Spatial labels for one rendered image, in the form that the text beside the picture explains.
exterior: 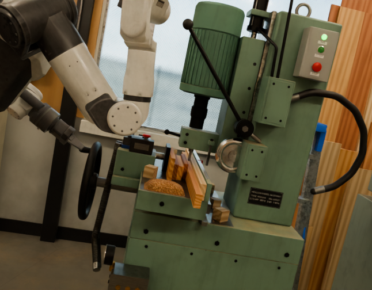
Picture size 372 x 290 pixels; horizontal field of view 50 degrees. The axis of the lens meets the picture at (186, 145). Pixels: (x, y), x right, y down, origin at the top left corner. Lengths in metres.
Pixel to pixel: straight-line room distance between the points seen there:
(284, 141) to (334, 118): 1.48
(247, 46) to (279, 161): 0.41
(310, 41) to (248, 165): 0.44
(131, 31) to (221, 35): 0.53
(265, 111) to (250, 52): 0.23
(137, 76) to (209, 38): 0.51
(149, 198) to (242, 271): 0.43
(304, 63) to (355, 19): 1.64
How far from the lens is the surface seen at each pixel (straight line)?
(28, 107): 1.52
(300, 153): 1.45
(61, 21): 0.92
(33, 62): 1.05
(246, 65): 1.41
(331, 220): 2.91
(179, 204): 1.19
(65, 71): 0.91
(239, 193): 1.43
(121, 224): 2.91
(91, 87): 0.91
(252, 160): 1.31
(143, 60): 0.93
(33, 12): 0.90
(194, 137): 1.44
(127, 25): 0.92
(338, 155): 2.79
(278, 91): 1.31
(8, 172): 2.91
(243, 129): 1.32
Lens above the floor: 1.23
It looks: 9 degrees down
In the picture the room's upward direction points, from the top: 12 degrees clockwise
